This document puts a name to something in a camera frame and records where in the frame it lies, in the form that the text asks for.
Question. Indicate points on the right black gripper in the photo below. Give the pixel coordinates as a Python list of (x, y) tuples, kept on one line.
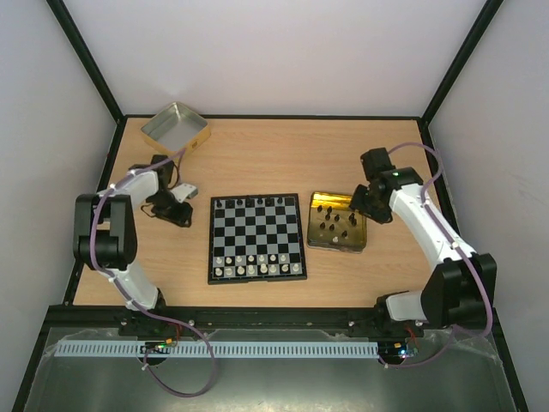
[(363, 202)]

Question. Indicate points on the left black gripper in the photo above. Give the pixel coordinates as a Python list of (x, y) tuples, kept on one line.
[(180, 218)]

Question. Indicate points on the gold tin lid tray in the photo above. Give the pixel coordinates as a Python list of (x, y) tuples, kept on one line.
[(323, 238)]

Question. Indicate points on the gold square tin box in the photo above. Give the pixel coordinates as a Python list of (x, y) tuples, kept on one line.
[(176, 129)]

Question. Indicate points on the black magnetic chess board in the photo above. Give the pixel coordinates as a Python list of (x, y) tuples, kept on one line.
[(253, 230)]

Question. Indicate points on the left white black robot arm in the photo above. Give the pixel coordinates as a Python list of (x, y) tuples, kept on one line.
[(105, 238)]

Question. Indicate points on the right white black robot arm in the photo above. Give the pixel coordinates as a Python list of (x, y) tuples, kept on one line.
[(462, 282)]

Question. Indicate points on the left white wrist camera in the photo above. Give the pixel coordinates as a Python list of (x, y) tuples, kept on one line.
[(184, 192)]

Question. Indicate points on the grey slotted cable duct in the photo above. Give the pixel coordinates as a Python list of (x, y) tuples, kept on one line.
[(221, 350)]

